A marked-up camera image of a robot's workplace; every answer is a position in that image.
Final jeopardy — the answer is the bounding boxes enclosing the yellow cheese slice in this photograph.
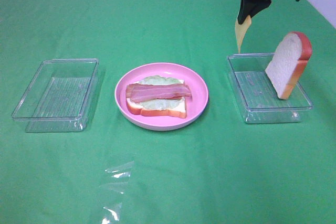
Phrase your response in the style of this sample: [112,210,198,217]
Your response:
[235,15,251,53]

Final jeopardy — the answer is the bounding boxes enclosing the bread slice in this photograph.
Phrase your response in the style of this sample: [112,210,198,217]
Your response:
[125,78,188,119]
[265,31,312,100]

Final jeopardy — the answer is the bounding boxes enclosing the green lettuce leaf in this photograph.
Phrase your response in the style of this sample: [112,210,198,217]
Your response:
[127,75,186,112]

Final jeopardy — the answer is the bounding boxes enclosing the bacon strip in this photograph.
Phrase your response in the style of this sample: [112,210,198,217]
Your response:
[125,83,192,102]
[125,83,182,102]

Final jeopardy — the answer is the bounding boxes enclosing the clear right plastic container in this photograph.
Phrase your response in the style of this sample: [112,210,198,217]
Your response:
[227,53,313,124]

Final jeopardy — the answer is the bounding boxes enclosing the clear plastic container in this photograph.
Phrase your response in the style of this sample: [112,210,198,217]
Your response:
[227,53,313,124]
[12,59,99,133]

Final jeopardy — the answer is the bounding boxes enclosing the pink round plate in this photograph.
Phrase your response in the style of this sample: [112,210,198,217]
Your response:
[114,62,208,131]

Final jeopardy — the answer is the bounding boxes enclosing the clear left plastic container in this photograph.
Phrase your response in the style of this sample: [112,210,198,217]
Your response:
[12,59,99,133]

